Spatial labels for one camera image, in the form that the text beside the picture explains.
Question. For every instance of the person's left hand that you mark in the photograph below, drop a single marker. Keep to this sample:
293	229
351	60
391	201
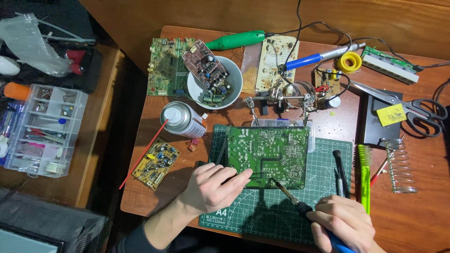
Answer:
207	191

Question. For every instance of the person's right hand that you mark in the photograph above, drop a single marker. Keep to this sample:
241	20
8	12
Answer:
346	225

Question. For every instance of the person's right fingers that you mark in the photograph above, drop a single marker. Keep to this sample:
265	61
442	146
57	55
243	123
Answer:
321	218

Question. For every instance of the person's left fingers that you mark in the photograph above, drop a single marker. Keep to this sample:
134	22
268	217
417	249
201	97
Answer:
233	174

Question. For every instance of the grey pen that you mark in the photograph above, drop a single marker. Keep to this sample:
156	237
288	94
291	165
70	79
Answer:
339	186

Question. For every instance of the large green circuit board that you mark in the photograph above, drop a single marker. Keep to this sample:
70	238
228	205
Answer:
270	151

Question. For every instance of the green cutting mat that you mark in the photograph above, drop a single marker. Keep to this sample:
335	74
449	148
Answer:
274	218

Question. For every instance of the small red component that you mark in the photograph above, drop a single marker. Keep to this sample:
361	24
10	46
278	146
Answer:
191	148
194	141

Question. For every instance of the black brush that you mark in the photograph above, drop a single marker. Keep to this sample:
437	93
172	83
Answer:
341	168

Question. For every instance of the green toothbrush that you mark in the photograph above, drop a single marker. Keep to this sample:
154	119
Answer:
365	175

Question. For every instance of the small white cap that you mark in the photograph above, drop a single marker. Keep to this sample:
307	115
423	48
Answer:
204	116

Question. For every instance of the silver spray can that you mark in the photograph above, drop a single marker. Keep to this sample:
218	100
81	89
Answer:
182	119

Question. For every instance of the small yellow circuit board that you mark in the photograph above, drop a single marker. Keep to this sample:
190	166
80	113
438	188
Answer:
156	163

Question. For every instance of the helping hands magnifier stand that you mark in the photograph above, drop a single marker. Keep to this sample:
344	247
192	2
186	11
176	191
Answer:
281	96

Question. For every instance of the red spray straw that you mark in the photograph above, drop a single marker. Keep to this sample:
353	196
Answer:
144	154

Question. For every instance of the metal spring iron holder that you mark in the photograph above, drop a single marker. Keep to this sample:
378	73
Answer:
399	165

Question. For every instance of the white bowl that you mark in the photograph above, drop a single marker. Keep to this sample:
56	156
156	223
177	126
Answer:
233	75

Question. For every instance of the black soldering stand base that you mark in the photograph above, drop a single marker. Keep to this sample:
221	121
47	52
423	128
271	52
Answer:
381	135

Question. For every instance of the small clear plastic bag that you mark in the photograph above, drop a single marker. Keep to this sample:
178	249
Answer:
250	72

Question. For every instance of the brown circuit board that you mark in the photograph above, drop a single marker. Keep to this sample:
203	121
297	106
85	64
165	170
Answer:
207	68

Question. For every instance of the beige circuit board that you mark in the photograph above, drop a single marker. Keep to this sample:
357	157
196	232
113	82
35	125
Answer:
272	65

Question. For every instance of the dark grey sleeve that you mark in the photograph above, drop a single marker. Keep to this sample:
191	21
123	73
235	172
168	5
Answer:
135	242

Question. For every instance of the yellow sponge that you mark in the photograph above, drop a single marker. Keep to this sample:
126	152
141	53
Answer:
391	114

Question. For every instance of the green circuit board with connectors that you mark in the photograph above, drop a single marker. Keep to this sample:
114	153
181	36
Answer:
165	68

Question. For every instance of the yellow board with capacitor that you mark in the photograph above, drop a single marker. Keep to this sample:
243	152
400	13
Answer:
328	88

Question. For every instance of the green rotary tool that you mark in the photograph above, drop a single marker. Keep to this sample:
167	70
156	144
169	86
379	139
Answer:
235	39

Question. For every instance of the blue and silver soldering iron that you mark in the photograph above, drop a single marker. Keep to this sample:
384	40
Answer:
309	59

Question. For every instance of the wooden side table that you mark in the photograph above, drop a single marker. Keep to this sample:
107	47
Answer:
98	116

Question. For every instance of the yellow solder spool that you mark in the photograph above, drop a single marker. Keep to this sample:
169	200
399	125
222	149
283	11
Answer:
341	62

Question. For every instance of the green and white board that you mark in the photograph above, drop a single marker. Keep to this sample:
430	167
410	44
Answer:
388	66

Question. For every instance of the black and red device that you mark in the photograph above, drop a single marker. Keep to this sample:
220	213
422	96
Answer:
84	66

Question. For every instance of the black case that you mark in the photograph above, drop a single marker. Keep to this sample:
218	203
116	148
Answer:
49	221

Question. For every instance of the clear plastic organizer box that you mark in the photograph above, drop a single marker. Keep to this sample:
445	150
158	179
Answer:
45	133

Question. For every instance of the orange capped bottle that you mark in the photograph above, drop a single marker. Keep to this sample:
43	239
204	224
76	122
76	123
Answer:
16	91

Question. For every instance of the large clear plastic bag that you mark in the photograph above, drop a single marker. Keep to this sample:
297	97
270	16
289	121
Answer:
28	42

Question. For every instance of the white rounded object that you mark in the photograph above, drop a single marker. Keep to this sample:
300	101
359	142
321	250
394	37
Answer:
7	66

